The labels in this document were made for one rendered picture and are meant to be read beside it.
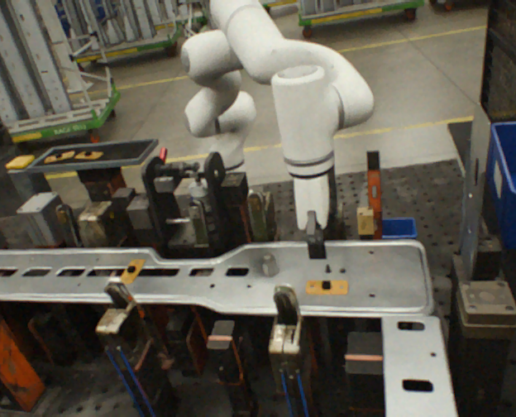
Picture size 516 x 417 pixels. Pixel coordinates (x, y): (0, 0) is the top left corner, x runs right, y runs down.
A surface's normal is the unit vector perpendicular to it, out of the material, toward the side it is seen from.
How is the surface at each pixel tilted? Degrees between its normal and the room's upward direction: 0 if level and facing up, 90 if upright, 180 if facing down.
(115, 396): 0
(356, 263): 0
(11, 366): 90
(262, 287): 0
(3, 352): 90
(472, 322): 89
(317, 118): 90
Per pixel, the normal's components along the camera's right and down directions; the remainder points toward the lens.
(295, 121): -0.32, 0.55
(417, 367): -0.18, -0.83
